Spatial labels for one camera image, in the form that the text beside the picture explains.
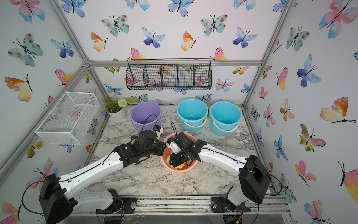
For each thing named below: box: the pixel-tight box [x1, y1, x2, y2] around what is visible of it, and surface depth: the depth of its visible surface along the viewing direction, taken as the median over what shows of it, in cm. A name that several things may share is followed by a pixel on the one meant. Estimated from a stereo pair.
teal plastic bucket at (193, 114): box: [176, 98, 209, 133], surface depth 98 cm
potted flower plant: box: [102, 96, 128, 122], surface depth 103 cm
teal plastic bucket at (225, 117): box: [209, 101, 243, 137], surface depth 95 cm
